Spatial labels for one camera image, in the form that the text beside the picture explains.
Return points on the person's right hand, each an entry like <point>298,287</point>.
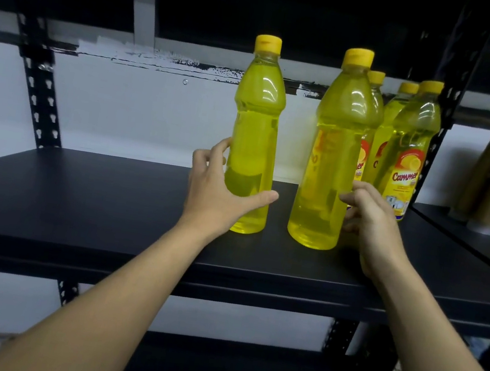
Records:
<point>377,235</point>

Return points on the person's left hand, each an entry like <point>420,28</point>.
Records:
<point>206,195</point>

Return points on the person's right middle finger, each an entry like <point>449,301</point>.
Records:
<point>366,188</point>

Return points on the person's left thumb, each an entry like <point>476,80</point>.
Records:
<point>256,198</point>

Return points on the person's right thumb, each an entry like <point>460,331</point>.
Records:
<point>351,225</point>

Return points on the person's left middle finger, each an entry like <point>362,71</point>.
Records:
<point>200,158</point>

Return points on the yellow liquid bottle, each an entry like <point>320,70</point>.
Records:
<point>335,137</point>
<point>390,122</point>
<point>258,116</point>
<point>375,101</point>
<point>408,170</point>

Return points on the person's right forearm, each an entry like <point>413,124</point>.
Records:
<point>440,354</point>

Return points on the person's left forearm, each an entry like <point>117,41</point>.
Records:
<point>118,292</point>

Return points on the black perforated rack post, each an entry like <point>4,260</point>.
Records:
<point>41,88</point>
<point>462,68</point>

